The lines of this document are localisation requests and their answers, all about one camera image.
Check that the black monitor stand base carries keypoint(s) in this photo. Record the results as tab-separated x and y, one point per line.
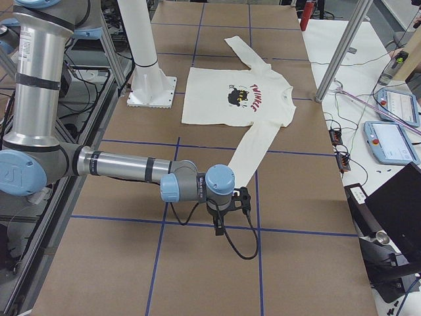
389	272

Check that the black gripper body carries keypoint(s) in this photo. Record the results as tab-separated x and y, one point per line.
217	215

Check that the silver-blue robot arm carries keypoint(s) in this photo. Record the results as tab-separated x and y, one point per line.
32	157

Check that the black relay box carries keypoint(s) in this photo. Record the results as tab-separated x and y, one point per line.
343	159
336	136

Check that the lower teach pendant tablet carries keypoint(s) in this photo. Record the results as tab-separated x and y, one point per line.
389	143

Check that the teach pendant tablet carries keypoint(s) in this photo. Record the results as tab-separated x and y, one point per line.
389	143
400	105

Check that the cream long-sleeve printed shirt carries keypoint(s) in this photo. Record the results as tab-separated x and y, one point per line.
258	98

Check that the upper teach pendant tablet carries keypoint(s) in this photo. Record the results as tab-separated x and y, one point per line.
400	105

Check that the lower black relay box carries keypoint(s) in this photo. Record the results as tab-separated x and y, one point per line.
343	159

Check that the aluminium frame post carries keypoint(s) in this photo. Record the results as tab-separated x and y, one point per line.
351	29

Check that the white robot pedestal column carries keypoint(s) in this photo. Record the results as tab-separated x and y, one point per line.
150	86

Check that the red fire extinguisher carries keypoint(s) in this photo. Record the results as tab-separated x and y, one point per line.
306	15

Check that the clear water bottle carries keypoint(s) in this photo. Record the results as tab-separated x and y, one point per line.
392	68

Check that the black laptop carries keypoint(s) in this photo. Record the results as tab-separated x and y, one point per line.
396	207

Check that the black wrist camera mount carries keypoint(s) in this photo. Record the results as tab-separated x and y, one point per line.
241	200

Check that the upper black relay box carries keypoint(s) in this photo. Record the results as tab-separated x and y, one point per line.
336	136

